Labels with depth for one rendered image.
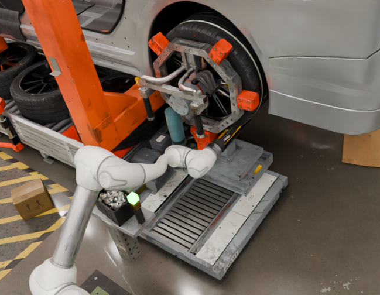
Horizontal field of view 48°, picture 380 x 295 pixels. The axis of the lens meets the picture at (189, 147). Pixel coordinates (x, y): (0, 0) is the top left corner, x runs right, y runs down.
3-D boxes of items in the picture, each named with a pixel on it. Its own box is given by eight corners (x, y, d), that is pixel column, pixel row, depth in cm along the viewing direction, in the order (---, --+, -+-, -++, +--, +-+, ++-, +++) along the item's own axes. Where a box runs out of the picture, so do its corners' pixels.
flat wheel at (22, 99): (6, 123, 346) (-8, 99, 330) (44, 78, 392) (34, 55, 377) (79, 125, 328) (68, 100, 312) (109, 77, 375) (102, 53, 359)
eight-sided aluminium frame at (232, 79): (246, 135, 241) (239, 49, 206) (240, 142, 238) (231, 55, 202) (171, 111, 270) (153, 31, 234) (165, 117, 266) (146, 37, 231)
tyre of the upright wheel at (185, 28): (235, 124, 281) (300, 75, 226) (215, 146, 268) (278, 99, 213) (165, 51, 277) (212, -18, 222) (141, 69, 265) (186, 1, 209)
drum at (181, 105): (213, 97, 239) (209, 76, 229) (191, 119, 227) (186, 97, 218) (192, 92, 246) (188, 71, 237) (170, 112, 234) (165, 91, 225)
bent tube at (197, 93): (221, 77, 216) (218, 58, 209) (199, 98, 206) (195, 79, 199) (192, 70, 226) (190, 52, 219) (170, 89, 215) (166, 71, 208)
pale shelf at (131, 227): (156, 216, 228) (154, 212, 226) (134, 239, 219) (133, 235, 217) (100, 188, 251) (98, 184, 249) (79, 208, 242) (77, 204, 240)
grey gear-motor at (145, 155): (197, 163, 304) (190, 124, 281) (161, 202, 281) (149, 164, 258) (177, 154, 313) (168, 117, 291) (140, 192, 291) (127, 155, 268)
